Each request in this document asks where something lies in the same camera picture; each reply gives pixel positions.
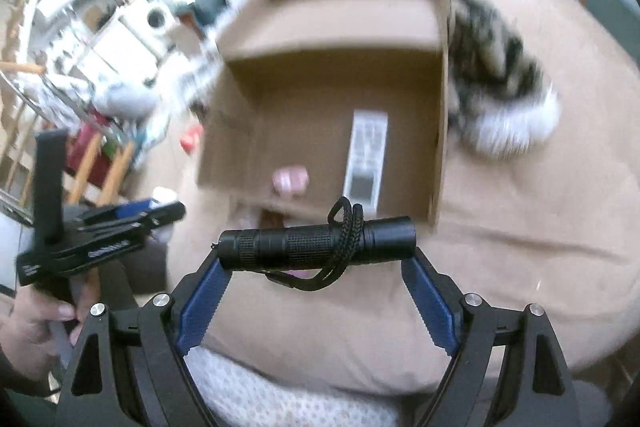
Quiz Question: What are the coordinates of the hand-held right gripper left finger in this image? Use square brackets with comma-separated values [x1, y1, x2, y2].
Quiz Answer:
[59, 251, 233, 427]

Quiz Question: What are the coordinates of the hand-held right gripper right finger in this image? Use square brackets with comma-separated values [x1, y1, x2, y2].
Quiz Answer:
[400, 250, 583, 427]

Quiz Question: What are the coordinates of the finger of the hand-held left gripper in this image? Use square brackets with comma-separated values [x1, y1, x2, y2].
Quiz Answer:
[107, 202, 187, 240]
[82, 198, 153, 225]

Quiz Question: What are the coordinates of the black flashlight with lanyard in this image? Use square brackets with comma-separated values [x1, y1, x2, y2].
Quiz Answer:
[217, 197, 418, 293]

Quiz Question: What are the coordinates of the cardboard box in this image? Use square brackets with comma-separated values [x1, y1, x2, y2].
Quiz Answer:
[196, 0, 453, 228]

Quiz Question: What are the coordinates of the person's left hand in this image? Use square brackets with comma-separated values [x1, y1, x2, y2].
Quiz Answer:
[0, 269, 101, 383]

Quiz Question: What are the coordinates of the wooden drying rack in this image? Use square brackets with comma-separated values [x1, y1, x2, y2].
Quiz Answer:
[0, 62, 136, 208]

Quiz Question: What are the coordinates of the red cloth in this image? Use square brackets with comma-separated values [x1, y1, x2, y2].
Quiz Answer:
[67, 122, 118, 180]

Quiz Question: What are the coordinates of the small red object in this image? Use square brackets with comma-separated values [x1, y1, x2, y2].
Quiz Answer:
[181, 127, 206, 155]

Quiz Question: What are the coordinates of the white plastic bag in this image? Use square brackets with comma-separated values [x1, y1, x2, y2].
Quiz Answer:
[95, 82, 158, 118]

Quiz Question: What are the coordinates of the beige bed sheet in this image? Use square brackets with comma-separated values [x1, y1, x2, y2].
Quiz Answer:
[150, 0, 640, 400]

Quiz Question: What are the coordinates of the pink and white small packet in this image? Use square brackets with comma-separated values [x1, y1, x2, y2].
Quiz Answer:
[271, 165, 310, 195]

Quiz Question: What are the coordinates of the white dotted clothing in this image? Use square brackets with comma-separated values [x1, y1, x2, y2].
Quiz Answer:
[187, 347, 446, 427]

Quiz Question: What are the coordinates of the white remote control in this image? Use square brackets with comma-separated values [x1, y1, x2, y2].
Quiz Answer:
[344, 109, 390, 217]

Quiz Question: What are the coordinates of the white washing machine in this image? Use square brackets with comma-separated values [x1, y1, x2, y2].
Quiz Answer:
[117, 0, 173, 58]

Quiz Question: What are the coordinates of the fuzzy patterned blanket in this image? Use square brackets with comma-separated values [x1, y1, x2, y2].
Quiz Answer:
[446, 0, 561, 158]

